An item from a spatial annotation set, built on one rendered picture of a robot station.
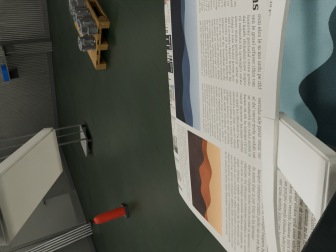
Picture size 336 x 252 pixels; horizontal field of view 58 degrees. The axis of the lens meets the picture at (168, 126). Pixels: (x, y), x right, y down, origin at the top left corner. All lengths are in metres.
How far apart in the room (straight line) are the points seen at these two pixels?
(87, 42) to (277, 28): 3.94
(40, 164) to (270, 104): 0.13
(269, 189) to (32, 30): 8.72
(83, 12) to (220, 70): 3.90
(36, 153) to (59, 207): 10.30
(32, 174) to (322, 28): 0.16
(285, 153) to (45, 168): 0.13
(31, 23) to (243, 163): 8.57
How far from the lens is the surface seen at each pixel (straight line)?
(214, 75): 0.26
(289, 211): 0.23
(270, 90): 0.18
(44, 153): 0.18
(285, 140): 0.17
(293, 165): 0.16
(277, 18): 0.18
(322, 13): 0.18
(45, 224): 10.27
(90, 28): 3.94
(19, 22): 8.70
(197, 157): 0.32
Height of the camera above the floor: 1.22
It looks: 26 degrees down
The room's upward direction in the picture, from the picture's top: 103 degrees counter-clockwise
